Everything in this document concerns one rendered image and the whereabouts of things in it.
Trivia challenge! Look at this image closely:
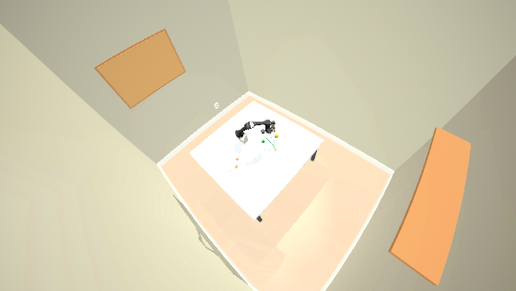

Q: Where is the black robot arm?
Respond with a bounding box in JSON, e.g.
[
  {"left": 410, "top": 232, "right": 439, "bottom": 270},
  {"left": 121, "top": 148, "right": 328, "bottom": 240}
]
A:
[{"left": 235, "top": 119, "right": 276, "bottom": 138}]

